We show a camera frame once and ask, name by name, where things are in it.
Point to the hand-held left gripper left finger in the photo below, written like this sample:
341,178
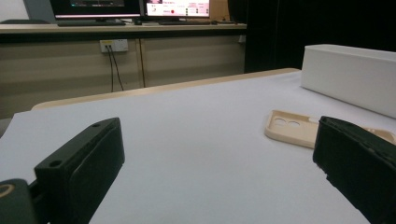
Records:
84,161

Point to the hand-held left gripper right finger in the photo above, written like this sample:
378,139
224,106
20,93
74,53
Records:
358,165

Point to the beige phone case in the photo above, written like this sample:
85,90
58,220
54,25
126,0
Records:
292,132

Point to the white rectangular storage box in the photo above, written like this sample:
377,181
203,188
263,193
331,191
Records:
348,74

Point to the light wooden table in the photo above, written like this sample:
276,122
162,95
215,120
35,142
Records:
162,88

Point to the white table cover sheet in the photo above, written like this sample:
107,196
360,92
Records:
199,130

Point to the black keyboard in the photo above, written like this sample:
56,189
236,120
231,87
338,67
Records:
183,22
90,23

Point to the beige office desk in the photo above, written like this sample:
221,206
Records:
186,59

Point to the black curtain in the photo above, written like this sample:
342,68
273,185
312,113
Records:
311,25

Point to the black computer mouse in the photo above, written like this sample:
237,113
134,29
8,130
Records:
137,22

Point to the dark computer monitor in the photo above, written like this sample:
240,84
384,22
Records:
93,7

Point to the bright computer monitor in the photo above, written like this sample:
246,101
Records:
177,7

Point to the white wall power outlet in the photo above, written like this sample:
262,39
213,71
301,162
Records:
116,45

